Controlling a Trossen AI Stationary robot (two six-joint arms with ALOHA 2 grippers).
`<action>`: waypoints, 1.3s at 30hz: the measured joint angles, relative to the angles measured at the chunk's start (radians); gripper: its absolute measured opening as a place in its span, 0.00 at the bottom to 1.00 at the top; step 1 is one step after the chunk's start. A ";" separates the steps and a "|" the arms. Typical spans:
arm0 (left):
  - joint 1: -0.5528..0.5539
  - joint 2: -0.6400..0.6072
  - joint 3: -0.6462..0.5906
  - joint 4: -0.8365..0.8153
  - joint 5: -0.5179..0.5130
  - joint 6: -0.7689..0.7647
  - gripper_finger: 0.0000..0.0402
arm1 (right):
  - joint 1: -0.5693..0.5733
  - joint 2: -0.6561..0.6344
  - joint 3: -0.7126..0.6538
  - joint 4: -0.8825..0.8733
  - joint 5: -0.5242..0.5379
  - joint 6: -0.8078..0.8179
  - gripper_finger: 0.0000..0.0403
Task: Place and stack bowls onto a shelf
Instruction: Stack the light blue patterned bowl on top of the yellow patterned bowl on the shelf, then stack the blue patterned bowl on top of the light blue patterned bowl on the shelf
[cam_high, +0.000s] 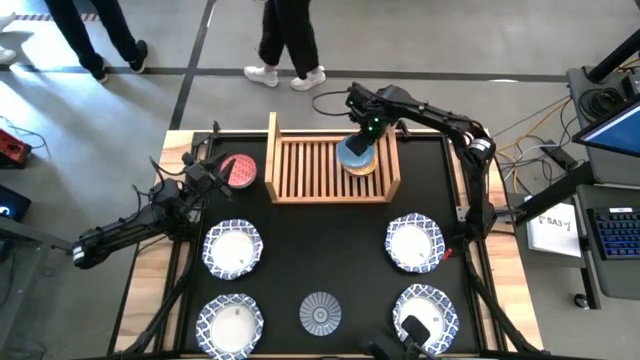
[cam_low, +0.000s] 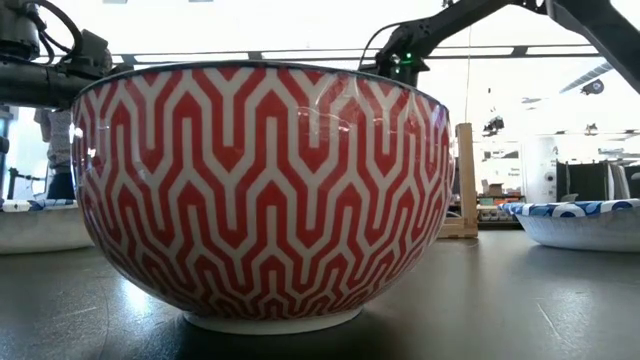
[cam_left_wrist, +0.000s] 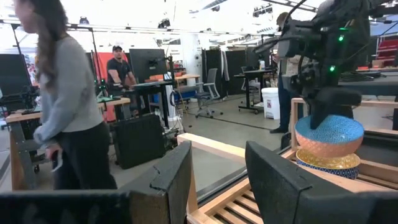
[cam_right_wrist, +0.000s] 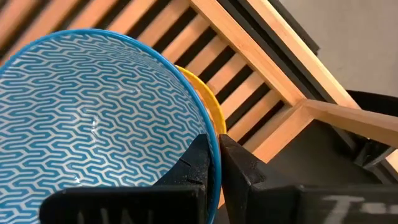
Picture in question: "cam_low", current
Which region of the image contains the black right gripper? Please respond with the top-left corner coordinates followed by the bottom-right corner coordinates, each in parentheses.
top-left (375, 22), bottom-right (436, 89)

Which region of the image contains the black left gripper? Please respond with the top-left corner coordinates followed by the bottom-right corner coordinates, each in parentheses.
top-left (47, 62), bottom-right (135, 109)

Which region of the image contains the blue white paper bowl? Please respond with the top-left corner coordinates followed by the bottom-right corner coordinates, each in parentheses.
top-left (498, 198), bottom-right (640, 253)
top-left (0, 198), bottom-right (95, 255)

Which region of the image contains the red white patterned bowl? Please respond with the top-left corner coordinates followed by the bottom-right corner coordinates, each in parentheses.
top-left (71, 60), bottom-right (457, 336)

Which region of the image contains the wooden slatted shelf rack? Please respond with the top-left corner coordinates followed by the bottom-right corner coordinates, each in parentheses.
top-left (438, 122), bottom-right (480, 240)

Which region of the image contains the person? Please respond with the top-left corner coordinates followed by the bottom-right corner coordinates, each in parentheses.
top-left (33, 107), bottom-right (76, 201)

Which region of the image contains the dark overhead beam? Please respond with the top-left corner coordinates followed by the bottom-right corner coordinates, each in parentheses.
top-left (99, 44), bottom-right (601, 65)

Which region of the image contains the cardboard box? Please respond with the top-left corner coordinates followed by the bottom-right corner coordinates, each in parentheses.
top-left (480, 178), bottom-right (506, 197)

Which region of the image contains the white cylindrical tank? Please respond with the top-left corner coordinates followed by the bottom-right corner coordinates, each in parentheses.
top-left (520, 134), bottom-right (560, 204)

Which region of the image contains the black cabinet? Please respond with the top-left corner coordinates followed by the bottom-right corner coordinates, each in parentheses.
top-left (556, 159), bottom-right (612, 203)

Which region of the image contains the black table mat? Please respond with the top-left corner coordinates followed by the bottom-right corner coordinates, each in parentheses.
top-left (0, 230), bottom-right (640, 360)

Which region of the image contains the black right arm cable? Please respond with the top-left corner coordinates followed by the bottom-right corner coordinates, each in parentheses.
top-left (358, 22), bottom-right (401, 71)

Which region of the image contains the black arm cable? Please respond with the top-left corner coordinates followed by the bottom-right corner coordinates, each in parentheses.
top-left (358, 22), bottom-right (401, 71)
top-left (29, 0), bottom-right (85, 64)

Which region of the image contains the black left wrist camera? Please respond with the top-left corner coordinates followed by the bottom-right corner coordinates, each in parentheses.
top-left (69, 28), bottom-right (113, 71)

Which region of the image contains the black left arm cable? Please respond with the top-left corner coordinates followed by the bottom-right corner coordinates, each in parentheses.
top-left (29, 0), bottom-right (85, 64)

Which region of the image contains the dark hanging camera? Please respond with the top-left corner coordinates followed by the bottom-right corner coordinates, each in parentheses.
top-left (482, 115), bottom-right (505, 137)

